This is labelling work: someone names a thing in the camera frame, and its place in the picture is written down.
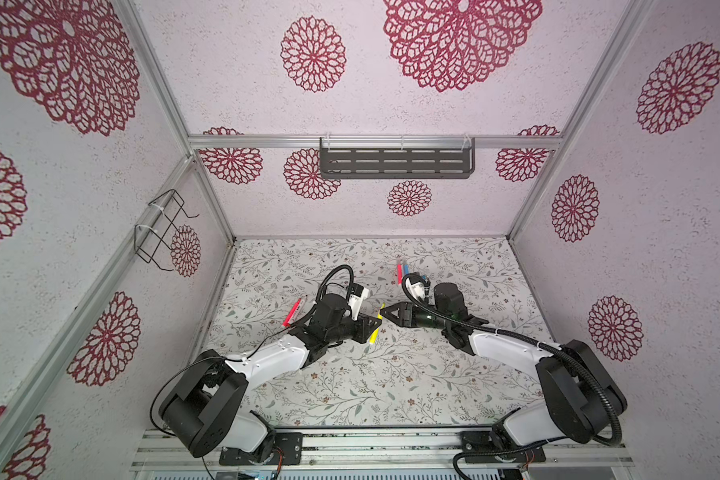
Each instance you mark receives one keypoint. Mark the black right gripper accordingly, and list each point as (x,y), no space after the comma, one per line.
(406,316)

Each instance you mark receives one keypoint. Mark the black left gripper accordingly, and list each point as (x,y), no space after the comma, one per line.
(363,326)

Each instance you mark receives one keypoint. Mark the yellow highlighter pen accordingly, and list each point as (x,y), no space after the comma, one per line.
(374,334)

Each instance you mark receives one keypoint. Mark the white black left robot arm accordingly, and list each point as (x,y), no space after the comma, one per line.
(203,409)

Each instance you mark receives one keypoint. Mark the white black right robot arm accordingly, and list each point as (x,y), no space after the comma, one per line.
(580,400)

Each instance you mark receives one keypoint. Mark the pink highlighter on table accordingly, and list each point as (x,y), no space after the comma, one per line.
(293,313)

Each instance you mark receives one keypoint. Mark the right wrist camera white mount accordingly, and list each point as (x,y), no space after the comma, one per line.
(417,286)

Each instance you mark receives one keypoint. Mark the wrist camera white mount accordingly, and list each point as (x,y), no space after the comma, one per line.
(417,286)
(357,295)

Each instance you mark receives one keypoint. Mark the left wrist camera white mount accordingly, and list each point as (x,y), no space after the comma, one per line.
(357,295)

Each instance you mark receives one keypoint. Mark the dark grey wall shelf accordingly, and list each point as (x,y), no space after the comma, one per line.
(404,162)

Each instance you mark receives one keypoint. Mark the black wire wall basket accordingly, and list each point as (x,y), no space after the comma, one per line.
(168,242)

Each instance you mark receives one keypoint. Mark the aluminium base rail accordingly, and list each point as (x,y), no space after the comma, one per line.
(384,453)

